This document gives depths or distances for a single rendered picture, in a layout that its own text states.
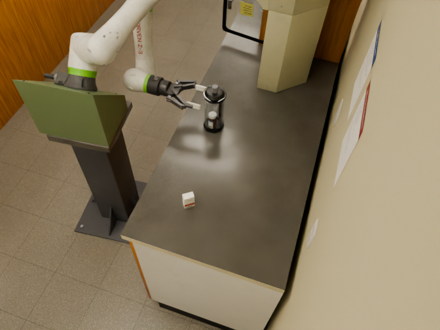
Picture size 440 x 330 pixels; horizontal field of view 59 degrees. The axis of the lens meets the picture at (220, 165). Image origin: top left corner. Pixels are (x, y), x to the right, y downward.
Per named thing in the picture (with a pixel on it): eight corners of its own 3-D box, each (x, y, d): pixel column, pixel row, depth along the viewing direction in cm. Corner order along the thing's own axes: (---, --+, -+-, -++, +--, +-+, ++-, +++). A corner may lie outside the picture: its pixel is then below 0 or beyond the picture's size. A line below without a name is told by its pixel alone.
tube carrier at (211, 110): (226, 119, 199) (229, 88, 181) (220, 135, 193) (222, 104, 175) (207, 114, 200) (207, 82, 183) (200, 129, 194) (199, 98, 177)
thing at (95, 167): (74, 231, 263) (25, 149, 189) (102, 174, 290) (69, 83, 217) (143, 247, 258) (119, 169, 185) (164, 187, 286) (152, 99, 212)
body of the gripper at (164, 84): (157, 87, 182) (175, 91, 181) (164, 75, 187) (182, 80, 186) (158, 98, 188) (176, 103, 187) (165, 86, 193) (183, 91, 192)
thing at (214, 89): (226, 92, 183) (228, 82, 178) (220, 106, 178) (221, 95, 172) (208, 88, 184) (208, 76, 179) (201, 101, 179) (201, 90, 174)
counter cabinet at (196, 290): (318, 103, 342) (350, 10, 269) (256, 342, 227) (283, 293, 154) (245, 84, 352) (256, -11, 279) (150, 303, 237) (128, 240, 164)
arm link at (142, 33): (125, 12, 187) (146, 11, 184) (135, 12, 197) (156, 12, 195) (131, 88, 199) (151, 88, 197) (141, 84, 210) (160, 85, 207)
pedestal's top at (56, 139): (48, 140, 193) (46, 135, 190) (76, 95, 212) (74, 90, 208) (110, 153, 190) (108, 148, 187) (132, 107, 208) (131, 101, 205)
